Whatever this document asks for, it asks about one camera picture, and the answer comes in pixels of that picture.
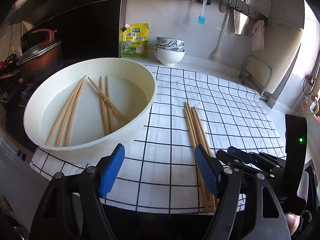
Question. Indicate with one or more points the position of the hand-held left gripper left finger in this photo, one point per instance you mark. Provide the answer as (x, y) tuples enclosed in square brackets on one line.
[(111, 172)]

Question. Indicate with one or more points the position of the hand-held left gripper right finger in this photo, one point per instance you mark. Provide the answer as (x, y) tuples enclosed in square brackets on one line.
[(206, 170)]

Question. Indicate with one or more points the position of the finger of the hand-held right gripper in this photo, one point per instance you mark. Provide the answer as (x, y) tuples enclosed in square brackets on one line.
[(235, 162), (265, 161)]

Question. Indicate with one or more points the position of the row of wooden chopsticks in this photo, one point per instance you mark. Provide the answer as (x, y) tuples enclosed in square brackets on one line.
[(197, 135)]

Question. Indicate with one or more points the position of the white round basin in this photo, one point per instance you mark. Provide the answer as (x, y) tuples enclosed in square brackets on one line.
[(85, 100)]

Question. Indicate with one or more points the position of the white blue-checked cloth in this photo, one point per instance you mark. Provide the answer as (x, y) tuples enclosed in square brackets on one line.
[(170, 135)]

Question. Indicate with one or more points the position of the white hanging rag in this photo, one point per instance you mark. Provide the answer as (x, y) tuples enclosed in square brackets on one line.
[(257, 37)]

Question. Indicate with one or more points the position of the black gas stove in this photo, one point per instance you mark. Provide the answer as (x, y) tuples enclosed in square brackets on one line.
[(15, 110)]

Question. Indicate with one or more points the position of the plain white bowl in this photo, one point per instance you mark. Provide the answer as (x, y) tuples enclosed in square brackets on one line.
[(168, 57)]

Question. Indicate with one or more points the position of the dark speckled pot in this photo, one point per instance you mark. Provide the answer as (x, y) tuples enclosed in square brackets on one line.
[(42, 70)]

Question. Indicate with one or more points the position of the blue patterned bowl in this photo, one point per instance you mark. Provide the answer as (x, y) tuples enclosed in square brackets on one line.
[(170, 42), (177, 48)]

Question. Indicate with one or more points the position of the steel cleaver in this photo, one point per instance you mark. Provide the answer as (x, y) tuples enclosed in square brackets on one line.
[(241, 23)]

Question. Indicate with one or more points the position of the yellow seasoning pouch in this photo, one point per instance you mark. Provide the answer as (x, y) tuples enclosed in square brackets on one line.
[(135, 42)]

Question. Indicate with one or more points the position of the dark frying pan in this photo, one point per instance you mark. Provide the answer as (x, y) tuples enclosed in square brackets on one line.
[(8, 75)]

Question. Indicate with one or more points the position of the blue silicone brush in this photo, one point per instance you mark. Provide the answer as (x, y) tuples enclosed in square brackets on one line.
[(201, 20)]

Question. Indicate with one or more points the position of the black range hood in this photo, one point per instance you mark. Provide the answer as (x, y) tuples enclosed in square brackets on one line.
[(87, 25)]

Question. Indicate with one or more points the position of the dark sauce bottle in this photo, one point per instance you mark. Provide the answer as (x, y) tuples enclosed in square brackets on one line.
[(11, 61)]

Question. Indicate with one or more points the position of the wooden spatula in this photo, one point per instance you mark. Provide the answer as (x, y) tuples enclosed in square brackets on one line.
[(222, 7)]

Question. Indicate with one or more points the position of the metal wall hook rail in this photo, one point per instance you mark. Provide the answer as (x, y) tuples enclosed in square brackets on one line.
[(232, 3)]

